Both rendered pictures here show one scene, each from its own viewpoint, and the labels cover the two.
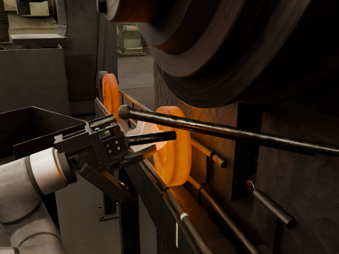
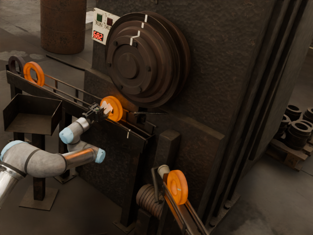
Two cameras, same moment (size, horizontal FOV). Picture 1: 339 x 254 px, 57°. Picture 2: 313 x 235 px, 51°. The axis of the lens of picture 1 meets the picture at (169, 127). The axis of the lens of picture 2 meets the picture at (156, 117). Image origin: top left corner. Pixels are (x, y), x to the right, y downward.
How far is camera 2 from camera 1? 1.44 m
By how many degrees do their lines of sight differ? 38
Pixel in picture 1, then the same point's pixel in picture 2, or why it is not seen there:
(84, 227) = not seen: hidden behind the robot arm
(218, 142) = (131, 107)
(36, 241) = (88, 145)
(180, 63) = (138, 99)
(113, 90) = (41, 73)
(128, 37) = not seen: outside the picture
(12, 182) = (78, 130)
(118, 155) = (101, 116)
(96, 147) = (98, 115)
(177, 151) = (119, 112)
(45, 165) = (85, 123)
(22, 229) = (79, 144)
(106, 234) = not seen: hidden behind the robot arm
